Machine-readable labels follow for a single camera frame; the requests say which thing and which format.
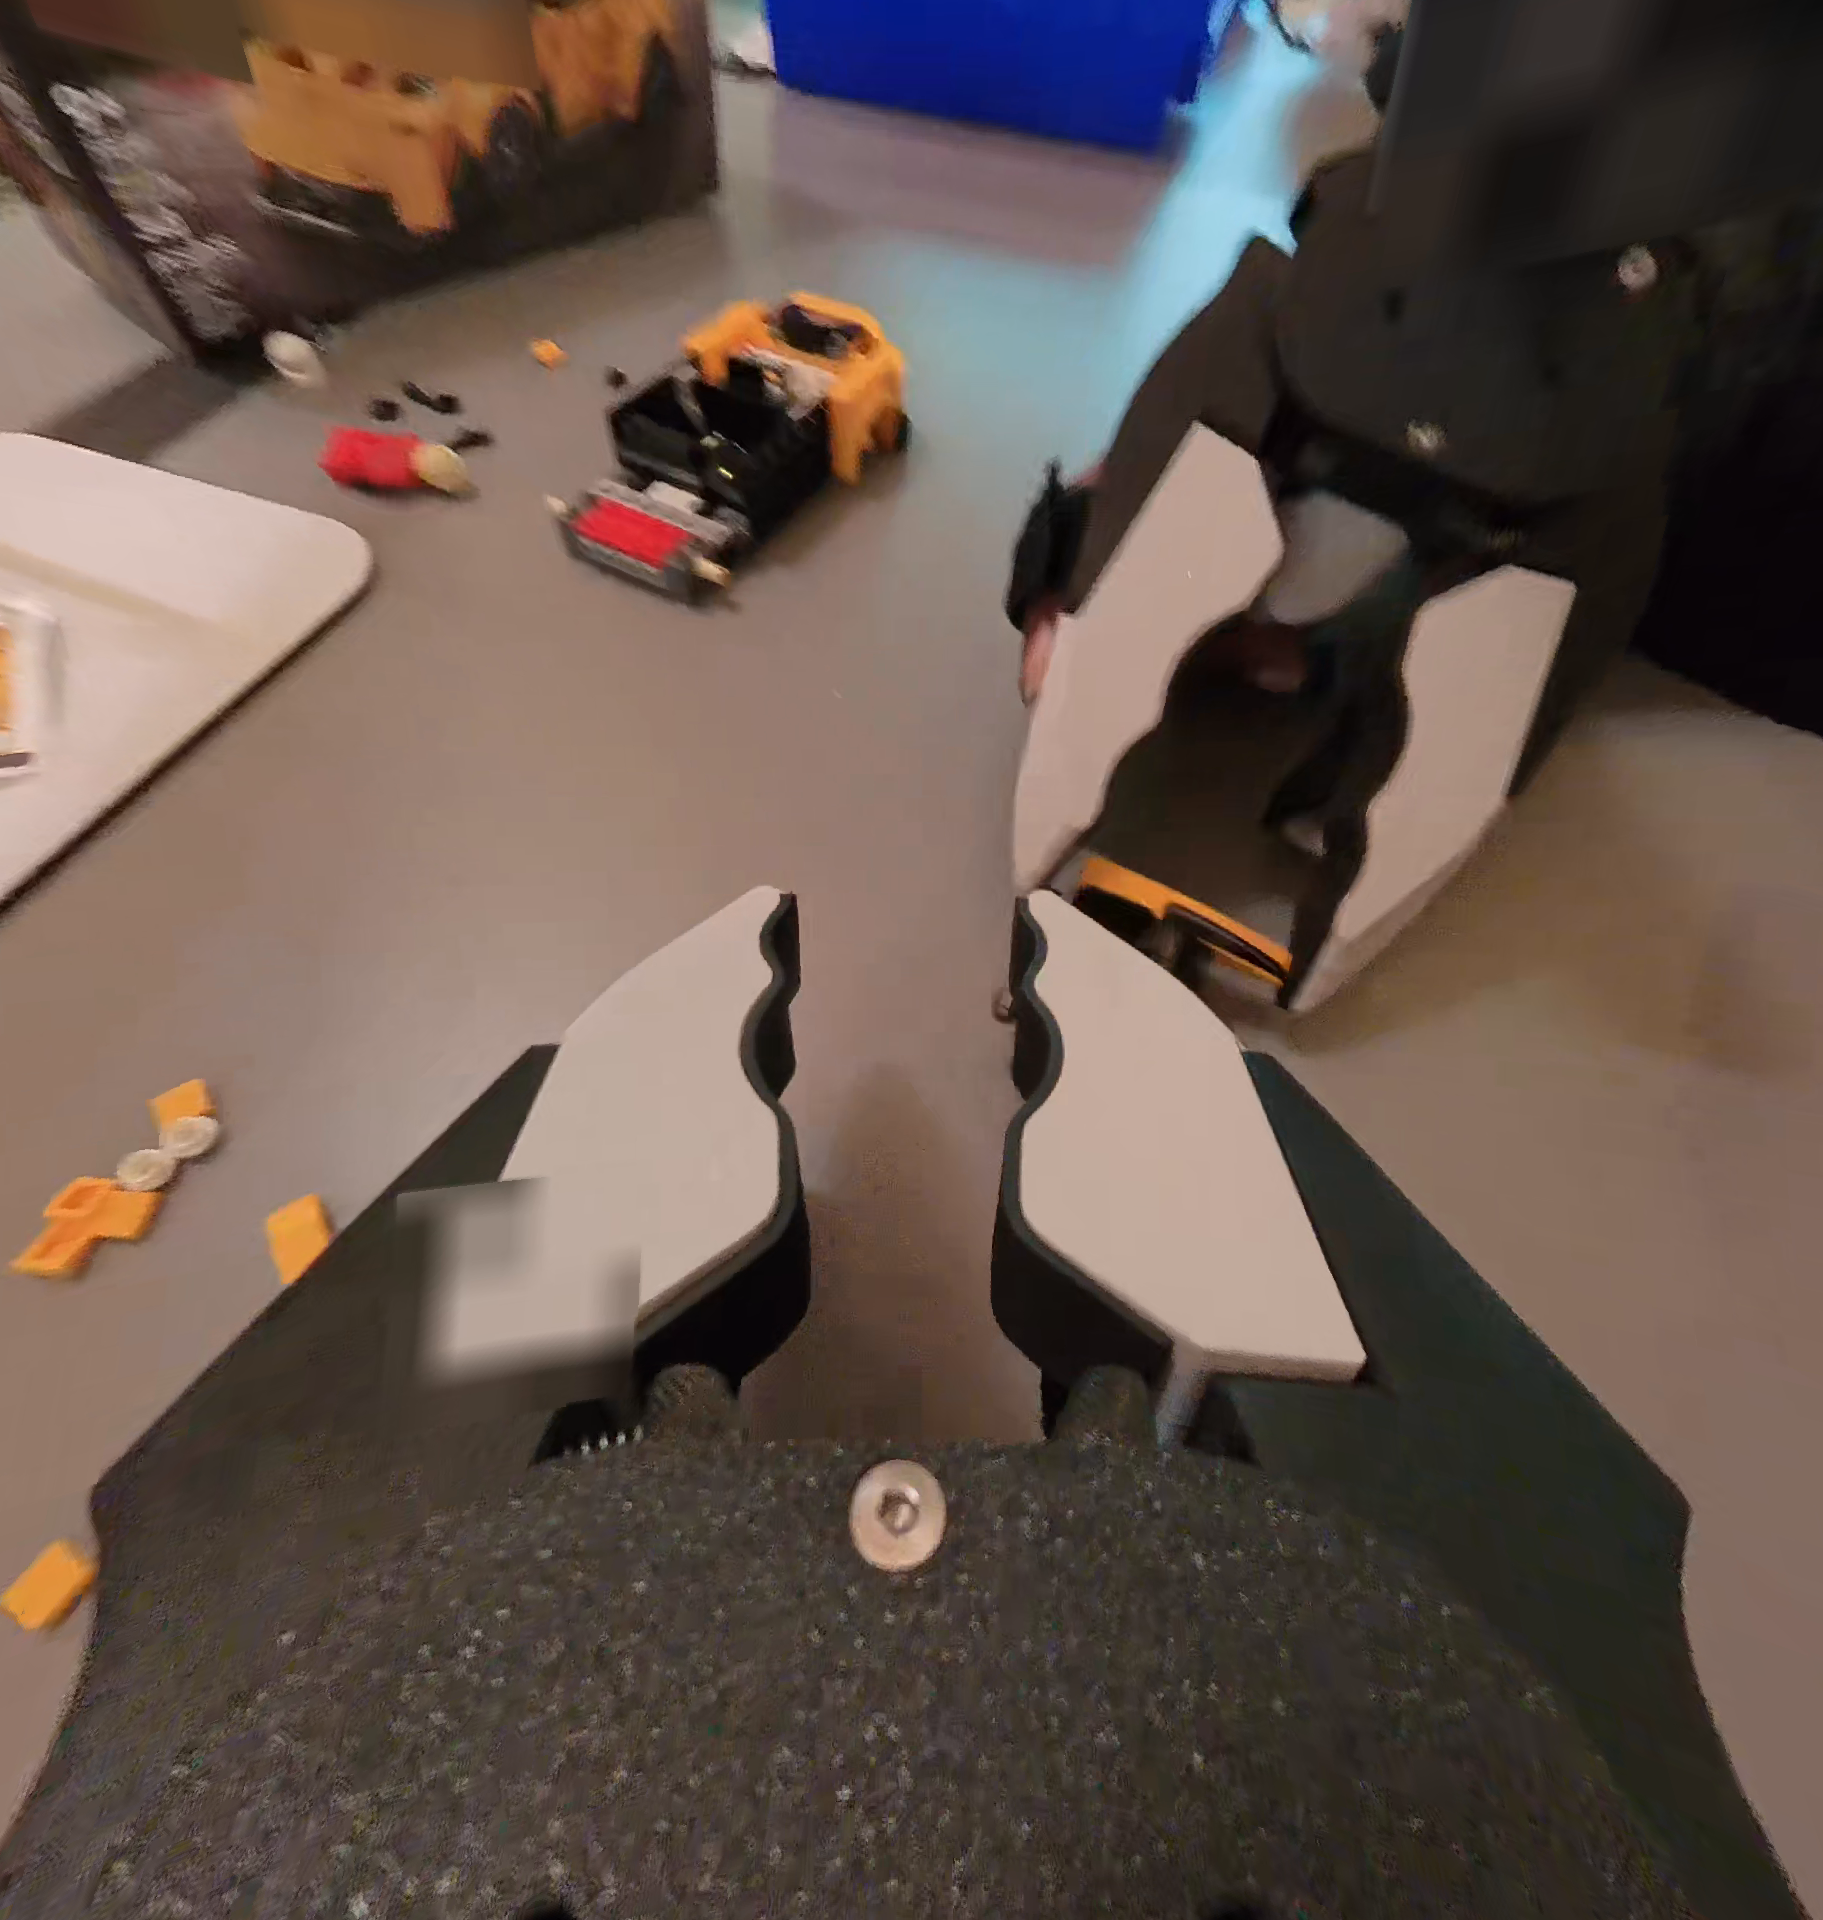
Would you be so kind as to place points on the small white round lego piece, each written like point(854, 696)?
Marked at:
point(293, 357)

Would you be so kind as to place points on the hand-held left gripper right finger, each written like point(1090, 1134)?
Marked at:
point(1166, 1184)

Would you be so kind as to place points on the orange and black lego car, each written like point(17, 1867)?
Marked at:
point(733, 434)

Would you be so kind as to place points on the white and wooden book stand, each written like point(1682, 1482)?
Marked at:
point(177, 571)

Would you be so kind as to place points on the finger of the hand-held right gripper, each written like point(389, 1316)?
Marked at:
point(1122, 631)
point(1482, 705)

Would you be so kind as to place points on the blue plastic bin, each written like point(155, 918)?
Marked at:
point(986, 68)

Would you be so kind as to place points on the scattered small black lego pieces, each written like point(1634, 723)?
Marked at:
point(429, 399)

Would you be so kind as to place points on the orange lego roof assembly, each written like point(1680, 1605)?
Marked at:
point(1122, 885)

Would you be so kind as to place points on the person's right hand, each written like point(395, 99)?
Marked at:
point(1040, 652)

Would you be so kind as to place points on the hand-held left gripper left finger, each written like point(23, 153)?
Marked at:
point(657, 1111)

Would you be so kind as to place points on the black lego car box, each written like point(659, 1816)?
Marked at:
point(401, 164)

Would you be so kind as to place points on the red lego minifigure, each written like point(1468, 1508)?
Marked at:
point(371, 458)

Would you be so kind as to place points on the small orange lego pieces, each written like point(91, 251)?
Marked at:
point(87, 1223)

